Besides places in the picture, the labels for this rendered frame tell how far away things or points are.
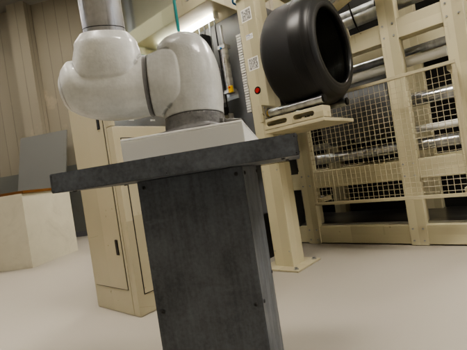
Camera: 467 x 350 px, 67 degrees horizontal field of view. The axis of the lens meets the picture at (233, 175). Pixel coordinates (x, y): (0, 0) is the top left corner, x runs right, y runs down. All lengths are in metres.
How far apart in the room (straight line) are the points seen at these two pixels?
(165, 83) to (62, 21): 5.54
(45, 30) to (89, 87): 5.61
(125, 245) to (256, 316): 1.04
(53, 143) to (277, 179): 4.31
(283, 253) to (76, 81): 1.57
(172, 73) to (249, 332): 0.62
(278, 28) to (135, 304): 1.49
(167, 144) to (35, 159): 5.23
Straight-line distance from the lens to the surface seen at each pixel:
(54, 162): 5.73
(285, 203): 2.07
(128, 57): 0.91
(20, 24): 6.60
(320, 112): 1.80
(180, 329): 0.89
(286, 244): 2.11
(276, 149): 0.63
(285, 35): 1.83
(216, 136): 0.76
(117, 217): 1.77
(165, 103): 0.89
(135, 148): 0.82
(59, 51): 6.28
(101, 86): 0.90
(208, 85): 0.88
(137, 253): 1.76
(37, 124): 6.12
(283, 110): 1.93
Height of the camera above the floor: 0.59
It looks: level
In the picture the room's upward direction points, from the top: 9 degrees counter-clockwise
